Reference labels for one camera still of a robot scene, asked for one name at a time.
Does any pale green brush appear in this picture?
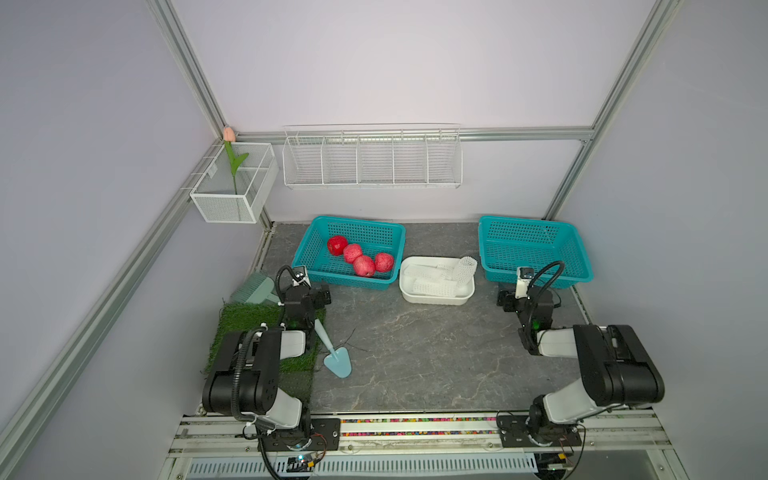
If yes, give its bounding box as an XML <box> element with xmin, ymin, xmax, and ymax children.
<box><xmin>230</xmin><ymin>271</ymin><xmax>280</xmax><ymax>304</ymax></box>

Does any white wire shelf long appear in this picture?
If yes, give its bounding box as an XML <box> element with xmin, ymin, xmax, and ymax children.
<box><xmin>282</xmin><ymin>123</ymin><xmax>463</xmax><ymax>189</ymax></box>

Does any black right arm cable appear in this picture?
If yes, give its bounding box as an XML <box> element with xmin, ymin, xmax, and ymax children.
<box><xmin>526</xmin><ymin>260</ymin><xmax>567</xmax><ymax>301</ymax></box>

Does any white slotted cable duct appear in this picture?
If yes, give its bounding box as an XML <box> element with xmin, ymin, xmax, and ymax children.
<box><xmin>186</xmin><ymin>452</ymin><xmax>538</xmax><ymax>479</ymax></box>

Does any white wire basket small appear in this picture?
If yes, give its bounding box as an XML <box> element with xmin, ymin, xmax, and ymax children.
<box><xmin>190</xmin><ymin>142</ymin><xmax>279</xmax><ymax>224</ymax></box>

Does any aluminium frame post left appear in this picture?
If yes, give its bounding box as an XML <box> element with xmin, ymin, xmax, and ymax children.
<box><xmin>146</xmin><ymin>0</ymin><xmax>227</xmax><ymax>139</ymax></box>

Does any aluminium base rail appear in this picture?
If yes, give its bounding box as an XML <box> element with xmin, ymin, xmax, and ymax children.
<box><xmin>170</xmin><ymin>410</ymin><xmax>673</xmax><ymax>460</ymax></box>

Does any light blue plastic trowel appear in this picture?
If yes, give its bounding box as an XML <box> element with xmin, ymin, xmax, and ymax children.
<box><xmin>314</xmin><ymin>319</ymin><xmax>352</xmax><ymax>378</ymax></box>

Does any green artificial grass mat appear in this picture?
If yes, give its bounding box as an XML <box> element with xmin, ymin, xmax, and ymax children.
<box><xmin>204</xmin><ymin>303</ymin><xmax>323</xmax><ymax>404</ymax></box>

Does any white foam net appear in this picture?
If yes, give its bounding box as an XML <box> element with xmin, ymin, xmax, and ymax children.
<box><xmin>412</xmin><ymin>278</ymin><xmax>457</xmax><ymax>298</ymax></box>
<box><xmin>408</xmin><ymin>264</ymin><xmax>449</xmax><ymax>290</ymax></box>
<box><xmin>451</xmin><ymin>256</ymin><xmax>477</xmax><ymax>287</ymax></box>

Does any teal plastic basket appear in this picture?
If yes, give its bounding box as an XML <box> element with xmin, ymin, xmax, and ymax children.
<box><xmin>478</xmin><ymin>216</ymin><xmax>594</xmax><ymax>289</ymax></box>
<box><xmin>292</xmin><ymin>216</ymin><xmax>406</xmax><ymax>291</ymax></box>

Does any teal plastic basket left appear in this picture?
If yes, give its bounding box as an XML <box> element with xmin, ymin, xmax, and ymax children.
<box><xmin>292</xmin><ymin>216</ymin><xmax>406</xmax><ymax>291</ymax></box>

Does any white plastic tub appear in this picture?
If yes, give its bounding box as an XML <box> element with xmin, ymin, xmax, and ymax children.
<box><xmin>399</xmin><ymin>256</ymin><xmax>478</xmax><ymax>306</ymax></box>

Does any red apple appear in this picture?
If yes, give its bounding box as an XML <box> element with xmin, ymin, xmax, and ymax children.
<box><xmin>374</xmin><ymin>252</ymin><xmax>395</xmax><ymax>273</ymax></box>
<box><xmin>353</xmin><ymin>255</ymin><xmax>377</xmax><ymax>278</ymax></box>
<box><xmin>343</xmin><ymin>244</ymin><xmax>363</xmax><ymax>264</ymax></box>
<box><xmin>326</xmin><ymin>235</ymin><xmax>348</xmax><ymax>256</ymax></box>

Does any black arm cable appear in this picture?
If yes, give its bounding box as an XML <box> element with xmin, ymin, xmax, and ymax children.
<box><xmin>274</xmin><ymin>265</ymin><xmax>301</xmax><ymax>301</ymax></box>
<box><xmin>526</xmin><ymin>260</ymin><xmax>567</xmax><ymax>301</ymax></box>

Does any aluminium frame post right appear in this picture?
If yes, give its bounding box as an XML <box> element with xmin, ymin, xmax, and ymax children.
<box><xmin>543</xmin><ymin>0</ymin><xmax>683</xmax><ymax>220</ymax></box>

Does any artificial pink tulip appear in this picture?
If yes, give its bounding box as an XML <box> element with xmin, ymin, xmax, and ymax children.
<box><xmin>222</xmin><ymin>126</ymin><xmax>249</xmax><ymax>195</ymax></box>

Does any aluminium frame bar left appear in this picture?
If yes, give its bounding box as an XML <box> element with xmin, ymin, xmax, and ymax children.
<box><xmin>0</xmin><ymin>140</ymin><xmax>226</xmax><ymax>463</ymax></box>

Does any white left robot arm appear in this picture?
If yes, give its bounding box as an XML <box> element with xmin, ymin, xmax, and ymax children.
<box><xmin>202</xmin><ymin>282</ymin><xmax>331</xmax><ymax>437</ymax></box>

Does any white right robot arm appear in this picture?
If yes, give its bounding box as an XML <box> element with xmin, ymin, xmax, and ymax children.
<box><xmin>496</xmin><ymin>286</ymin><xmax>665</xmax><ymax>447</ymax></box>

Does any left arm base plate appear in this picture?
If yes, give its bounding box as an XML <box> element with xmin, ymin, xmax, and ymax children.
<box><xmin>263</xmin><ymin>418</ymin><xmax>341</xmax><ymax>453</ymax></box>

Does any aluminium frame bar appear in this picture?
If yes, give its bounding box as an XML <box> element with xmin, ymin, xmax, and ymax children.
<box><xmin>0</xmin><ymin>140</ymin><xmax>226</xmax><ymax>463</ymax></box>
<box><xmin>236</xmin><ymin>123</ymin><xmax>596</xmax><ymax>144</ymax></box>

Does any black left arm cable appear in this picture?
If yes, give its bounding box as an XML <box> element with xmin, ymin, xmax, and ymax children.
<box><xmin>274</xmin><ymin>265</ymin><xmax>301</xmax><ymax>301</ymax></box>

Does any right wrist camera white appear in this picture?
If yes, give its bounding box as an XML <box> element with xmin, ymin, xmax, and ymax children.
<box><xmin>515</xmin><ymin>267</ymin><xmax>536</xmax><ymax>299</ymax></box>

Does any aluminium frame bar back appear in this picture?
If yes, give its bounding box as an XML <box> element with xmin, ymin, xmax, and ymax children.
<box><xmin>236</xmin><ymin>123</ymin><xmax>596</xmax><ymax>144</ymax></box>

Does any teal plastic basket right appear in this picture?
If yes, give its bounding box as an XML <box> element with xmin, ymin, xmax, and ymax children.
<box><xmin>478</xmin><ymin>216</ymin><xmax>594</xmax><ymax>289</ymax></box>

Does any aluminium frame post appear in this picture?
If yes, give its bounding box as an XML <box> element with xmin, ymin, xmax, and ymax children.
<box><xmin>146</xmin><ymin>0</ymin><xmax>227</xmax><ymax>139</ymax></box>
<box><xmin>543</xmin><ymin>0</ymin><xmax>683</xmax><ymax>220</ymax></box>

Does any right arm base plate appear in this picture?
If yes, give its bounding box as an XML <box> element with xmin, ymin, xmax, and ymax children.
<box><xmin>496</xmin><ymin>412</ymin><xmax>583</xmax><ymax>448</ymax></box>

